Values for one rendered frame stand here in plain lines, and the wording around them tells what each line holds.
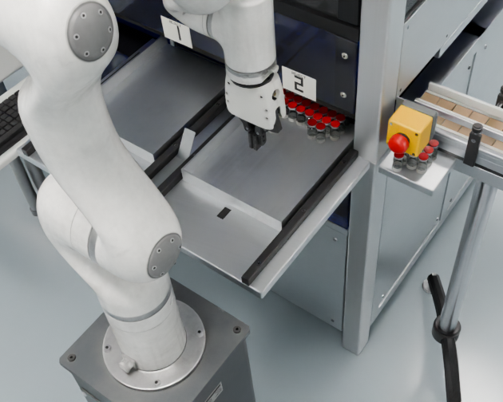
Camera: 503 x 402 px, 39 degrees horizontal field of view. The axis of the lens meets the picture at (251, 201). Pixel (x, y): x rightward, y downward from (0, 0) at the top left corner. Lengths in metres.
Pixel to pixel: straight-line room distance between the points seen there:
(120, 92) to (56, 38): 1.09
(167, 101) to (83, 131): 0.89
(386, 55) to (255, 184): 0.39
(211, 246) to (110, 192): 0.54
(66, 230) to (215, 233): 0.48
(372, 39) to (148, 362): 0.70
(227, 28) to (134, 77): 0.74
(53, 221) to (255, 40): 0.40
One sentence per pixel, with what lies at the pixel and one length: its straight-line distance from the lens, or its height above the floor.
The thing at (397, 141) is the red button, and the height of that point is 1.01.
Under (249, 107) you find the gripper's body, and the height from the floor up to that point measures 1.20.
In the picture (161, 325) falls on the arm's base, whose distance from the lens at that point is 1.20.
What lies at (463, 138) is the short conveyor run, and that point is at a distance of 1.56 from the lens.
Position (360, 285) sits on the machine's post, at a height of 0.40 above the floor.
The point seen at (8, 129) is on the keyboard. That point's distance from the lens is 1.87.
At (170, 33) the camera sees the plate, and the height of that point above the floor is 1.01.
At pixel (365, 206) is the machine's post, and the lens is 1.68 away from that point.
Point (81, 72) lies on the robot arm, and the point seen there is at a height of 1.58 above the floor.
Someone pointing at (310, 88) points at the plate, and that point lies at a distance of 1.52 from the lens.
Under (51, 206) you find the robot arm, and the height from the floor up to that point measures 1.26.
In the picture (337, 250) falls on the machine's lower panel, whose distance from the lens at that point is 1.88.
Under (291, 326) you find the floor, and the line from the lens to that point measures 2.33.
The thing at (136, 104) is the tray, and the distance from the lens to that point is 1.74.
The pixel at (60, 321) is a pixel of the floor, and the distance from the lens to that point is 2.48.
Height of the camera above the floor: 2.03
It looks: 50 degrees down
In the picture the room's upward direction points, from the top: 6 degrees counter-clockwise
